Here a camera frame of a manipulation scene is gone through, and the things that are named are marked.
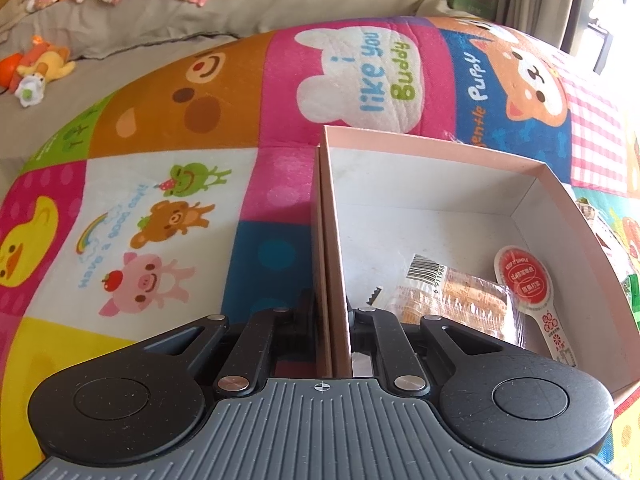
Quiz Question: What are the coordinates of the dark window frame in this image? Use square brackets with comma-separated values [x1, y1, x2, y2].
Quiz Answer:
[565, 0, 640, 76]

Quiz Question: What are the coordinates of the orange plush toy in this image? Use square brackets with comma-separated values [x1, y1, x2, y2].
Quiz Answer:
[0, 35, 76, 108]

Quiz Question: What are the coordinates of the pink cardboard box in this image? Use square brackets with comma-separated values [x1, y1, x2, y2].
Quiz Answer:
[309, 125, 632, 408]

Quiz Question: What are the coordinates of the colourful printed play mat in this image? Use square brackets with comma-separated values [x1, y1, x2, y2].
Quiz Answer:
[0, 12, 640, 480]

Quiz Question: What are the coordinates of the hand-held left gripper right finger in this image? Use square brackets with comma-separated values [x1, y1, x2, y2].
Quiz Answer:
[349, 307, 519, 404]

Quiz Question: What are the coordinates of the red and white snack packet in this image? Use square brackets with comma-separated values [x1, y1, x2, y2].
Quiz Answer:
[494, 244, 578, 368]

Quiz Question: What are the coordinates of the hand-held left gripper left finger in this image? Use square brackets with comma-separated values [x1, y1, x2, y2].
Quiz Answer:
[132, 305, 321, 408]

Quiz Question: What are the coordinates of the beige covered sofa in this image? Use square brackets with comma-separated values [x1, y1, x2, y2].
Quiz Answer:
[0, 0, 453, 171]

